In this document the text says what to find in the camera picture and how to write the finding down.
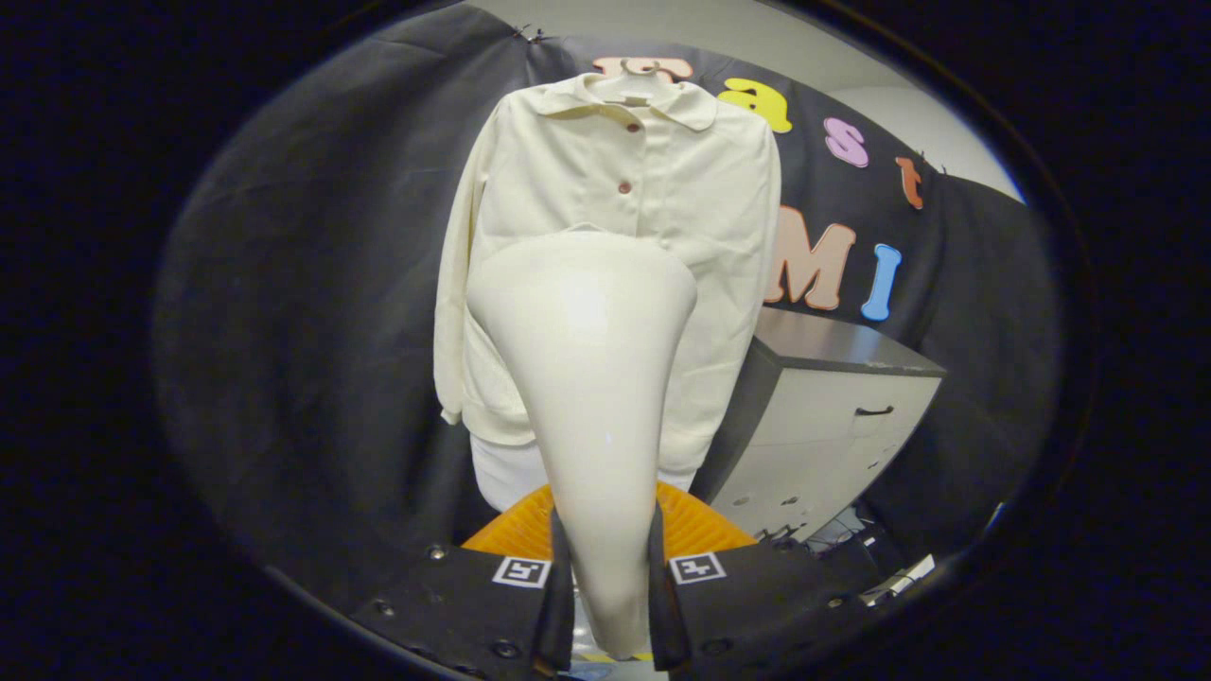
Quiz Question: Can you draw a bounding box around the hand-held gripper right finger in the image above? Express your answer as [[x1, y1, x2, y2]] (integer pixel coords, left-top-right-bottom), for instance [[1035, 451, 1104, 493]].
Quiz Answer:
[[648, 480, 886, 681]]

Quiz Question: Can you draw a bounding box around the cream button-up shirt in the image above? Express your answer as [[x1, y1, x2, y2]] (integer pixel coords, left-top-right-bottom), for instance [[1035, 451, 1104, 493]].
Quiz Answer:
[[433, 74, 782, 476]]

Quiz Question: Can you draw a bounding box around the cream clothes hanger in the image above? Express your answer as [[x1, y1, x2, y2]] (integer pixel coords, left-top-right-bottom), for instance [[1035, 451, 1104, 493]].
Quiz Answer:
[[620, 59, 665, 106]]

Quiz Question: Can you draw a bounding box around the white garment steamer head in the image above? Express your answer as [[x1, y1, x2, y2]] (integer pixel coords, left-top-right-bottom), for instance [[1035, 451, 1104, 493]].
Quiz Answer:
[[465, 230, 699, 660]]

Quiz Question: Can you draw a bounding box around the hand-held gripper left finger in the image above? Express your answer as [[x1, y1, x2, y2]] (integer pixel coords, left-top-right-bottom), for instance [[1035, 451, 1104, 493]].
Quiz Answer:
[[350, 482, 575, 681]]

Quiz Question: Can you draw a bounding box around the grey cabinet with dark top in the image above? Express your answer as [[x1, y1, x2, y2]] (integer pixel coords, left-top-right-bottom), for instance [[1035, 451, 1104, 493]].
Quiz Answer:
[[691, 307, 947, 542]]

